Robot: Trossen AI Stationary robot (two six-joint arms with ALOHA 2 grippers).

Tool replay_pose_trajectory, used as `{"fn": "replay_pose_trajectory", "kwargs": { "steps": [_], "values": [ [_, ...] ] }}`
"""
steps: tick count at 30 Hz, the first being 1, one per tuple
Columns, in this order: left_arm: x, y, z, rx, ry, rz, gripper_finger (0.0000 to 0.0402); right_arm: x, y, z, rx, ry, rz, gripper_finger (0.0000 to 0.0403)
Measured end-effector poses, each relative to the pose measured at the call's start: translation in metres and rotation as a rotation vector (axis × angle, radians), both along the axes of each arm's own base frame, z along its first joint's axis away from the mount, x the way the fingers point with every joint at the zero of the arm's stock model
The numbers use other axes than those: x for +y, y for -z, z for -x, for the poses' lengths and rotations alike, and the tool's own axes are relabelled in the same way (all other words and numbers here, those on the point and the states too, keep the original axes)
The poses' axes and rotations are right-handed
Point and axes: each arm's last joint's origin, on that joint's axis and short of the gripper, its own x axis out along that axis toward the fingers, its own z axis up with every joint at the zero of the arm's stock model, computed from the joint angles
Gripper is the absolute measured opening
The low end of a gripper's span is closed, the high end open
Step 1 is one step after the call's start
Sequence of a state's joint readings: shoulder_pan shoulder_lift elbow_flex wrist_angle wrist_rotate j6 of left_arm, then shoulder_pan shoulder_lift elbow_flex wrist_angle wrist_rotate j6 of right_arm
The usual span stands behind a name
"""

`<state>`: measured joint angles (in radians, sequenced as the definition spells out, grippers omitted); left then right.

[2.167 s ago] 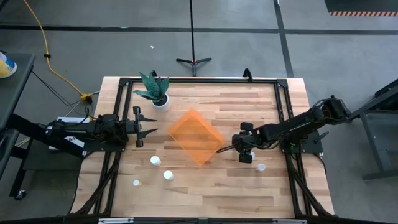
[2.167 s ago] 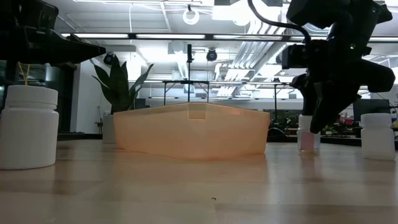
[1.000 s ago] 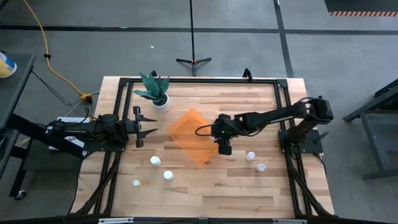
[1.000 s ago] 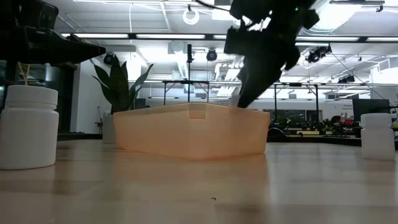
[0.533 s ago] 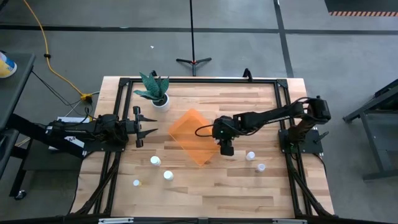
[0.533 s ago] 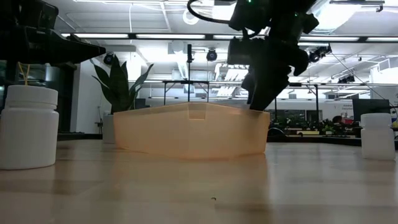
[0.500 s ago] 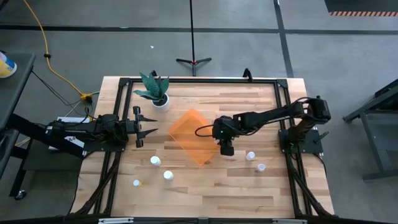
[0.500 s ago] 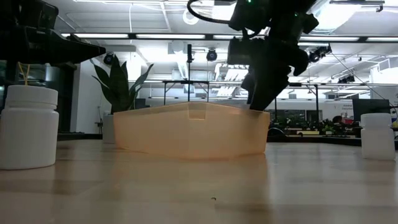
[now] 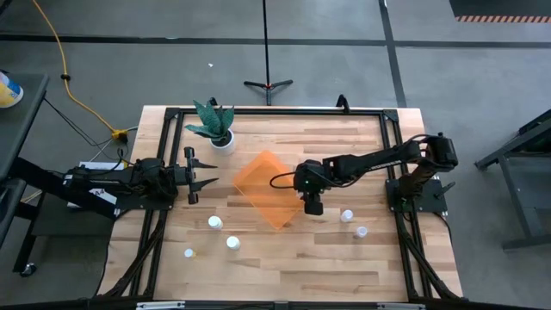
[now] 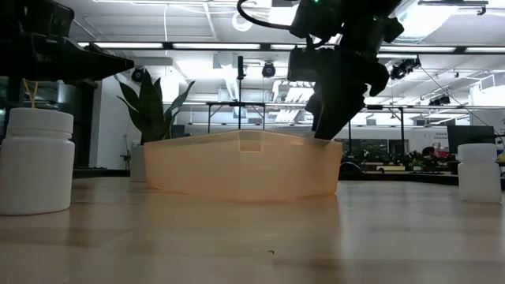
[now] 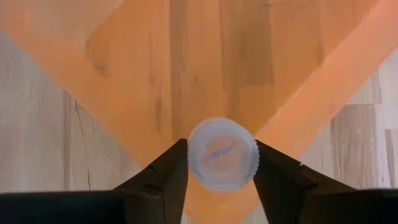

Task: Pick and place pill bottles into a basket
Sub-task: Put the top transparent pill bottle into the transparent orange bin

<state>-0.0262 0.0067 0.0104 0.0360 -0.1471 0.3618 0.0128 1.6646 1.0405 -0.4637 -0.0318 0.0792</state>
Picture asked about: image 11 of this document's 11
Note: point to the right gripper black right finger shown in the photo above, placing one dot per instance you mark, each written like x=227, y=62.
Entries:
x=276, y=174

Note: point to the orange translucent plastic basket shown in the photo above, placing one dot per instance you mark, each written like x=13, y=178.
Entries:
x=199, y=62

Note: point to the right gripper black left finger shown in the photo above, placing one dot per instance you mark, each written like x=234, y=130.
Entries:
x=168, y=174

